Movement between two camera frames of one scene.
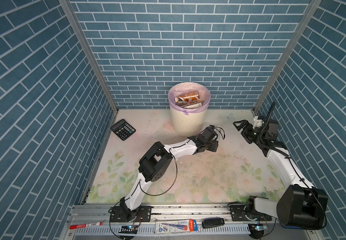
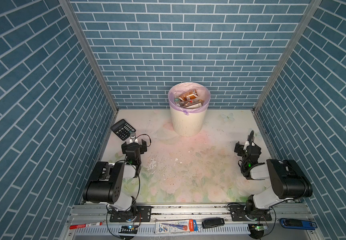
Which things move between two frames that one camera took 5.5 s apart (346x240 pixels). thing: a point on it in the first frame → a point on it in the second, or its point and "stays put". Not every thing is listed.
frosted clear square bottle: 198,105 stays put
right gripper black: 244,132 → 240,147
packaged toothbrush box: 176,226 stays put
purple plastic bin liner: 182,88 stays put
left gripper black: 214,145 → 142,147
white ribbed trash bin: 188,125 stays put
